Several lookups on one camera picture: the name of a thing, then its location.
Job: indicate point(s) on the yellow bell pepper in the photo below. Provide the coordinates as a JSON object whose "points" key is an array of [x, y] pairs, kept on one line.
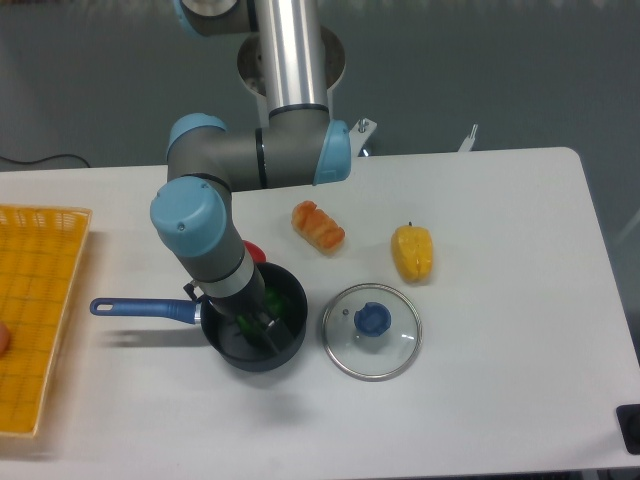
{"points": [[412, 252]]}

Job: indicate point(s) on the dark pot with blue handle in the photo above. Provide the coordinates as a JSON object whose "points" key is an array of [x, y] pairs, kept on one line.
{"points": [[225, 336]]}

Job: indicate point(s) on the yellow woven basket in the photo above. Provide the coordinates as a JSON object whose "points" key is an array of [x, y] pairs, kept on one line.
{"points": [[41, 251]]}

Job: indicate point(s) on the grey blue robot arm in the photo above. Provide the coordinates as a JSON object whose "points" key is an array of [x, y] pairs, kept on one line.
{"points": [[300, 145]]}

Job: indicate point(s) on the red bell pepper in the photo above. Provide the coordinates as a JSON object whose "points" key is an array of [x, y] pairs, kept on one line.
{"points": [[256, 253]]}

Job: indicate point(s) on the white table mounting bracket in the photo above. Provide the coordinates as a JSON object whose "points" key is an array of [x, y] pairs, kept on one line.
{"points": [[360, 135]]}

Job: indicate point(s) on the orange bell pepper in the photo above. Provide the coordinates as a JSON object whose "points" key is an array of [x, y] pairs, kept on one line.
{"points": [[316, 227]]}

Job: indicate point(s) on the glass lid with blue knob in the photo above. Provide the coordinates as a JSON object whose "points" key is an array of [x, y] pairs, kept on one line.
{"points": [[371, 332]]}

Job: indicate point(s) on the green bell pepper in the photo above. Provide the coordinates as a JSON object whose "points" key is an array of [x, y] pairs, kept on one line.
{"points": [[275, 308]]}

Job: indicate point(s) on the black device at table edge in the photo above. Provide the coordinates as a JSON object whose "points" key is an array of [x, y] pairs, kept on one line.
{"points": [[629, 421]]}

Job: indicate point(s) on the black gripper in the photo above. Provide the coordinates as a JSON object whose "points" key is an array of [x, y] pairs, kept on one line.
{"points": [[241, 295]]}

